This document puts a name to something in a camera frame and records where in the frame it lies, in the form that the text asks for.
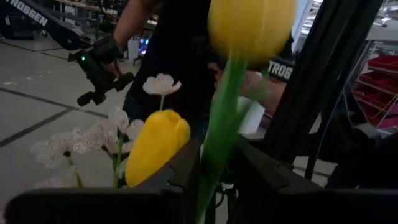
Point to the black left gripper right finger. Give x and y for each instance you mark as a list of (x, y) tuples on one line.
[(261, 174)]

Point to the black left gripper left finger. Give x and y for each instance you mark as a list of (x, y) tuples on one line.
[(183, 168)]

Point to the yellow artificial tulip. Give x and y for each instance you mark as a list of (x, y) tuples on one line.
[(252, 28), (155, 146)]

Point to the person's forearm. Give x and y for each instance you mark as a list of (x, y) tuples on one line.
[(273, 93), (130, 21)]

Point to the white cup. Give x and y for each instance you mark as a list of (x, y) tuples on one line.
[(253, 118)]

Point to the person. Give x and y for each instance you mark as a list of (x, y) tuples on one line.
[(180, 46)]

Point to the person's hand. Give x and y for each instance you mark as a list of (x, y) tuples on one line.
[(107, 48)]

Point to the red storage bins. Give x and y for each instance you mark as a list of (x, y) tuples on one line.
[(382, 81)]

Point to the black aluminium rig frame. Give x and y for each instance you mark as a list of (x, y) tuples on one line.
[(326, 62)]

